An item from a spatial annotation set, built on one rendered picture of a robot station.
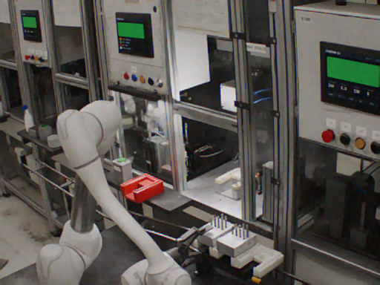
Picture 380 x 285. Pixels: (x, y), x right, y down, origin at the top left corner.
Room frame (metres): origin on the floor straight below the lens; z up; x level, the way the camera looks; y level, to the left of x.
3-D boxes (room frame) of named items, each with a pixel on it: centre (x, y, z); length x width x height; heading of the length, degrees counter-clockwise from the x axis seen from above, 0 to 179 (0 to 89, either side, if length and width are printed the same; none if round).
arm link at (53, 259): (1.68, 0.57, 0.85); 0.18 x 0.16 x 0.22; 159
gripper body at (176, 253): (1.67, 0.08, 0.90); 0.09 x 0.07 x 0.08; 131
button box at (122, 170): (2.32, 0.32, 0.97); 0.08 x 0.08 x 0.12; 41
